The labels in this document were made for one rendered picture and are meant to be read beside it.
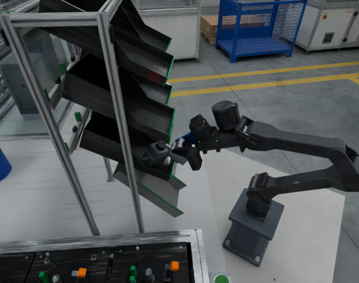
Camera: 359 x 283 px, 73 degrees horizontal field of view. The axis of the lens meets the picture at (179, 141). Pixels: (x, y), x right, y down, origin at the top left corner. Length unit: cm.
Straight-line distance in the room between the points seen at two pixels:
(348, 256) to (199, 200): 143
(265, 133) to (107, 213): 75
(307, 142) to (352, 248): 176
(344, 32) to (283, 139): 549
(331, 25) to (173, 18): 300
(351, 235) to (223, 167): 140
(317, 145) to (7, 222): 117
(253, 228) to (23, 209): 96
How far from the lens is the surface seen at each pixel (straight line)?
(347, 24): 606
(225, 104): 66
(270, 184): 77
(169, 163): 81
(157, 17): 445
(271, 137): 65
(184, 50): 468
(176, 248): 89
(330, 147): 66
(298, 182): 74
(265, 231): 86
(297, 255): 109
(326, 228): 121
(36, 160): 151
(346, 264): 226
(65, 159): 72
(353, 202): 266
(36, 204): 128
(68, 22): 53
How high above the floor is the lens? 176
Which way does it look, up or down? 40 degrees down
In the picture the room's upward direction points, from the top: straight up
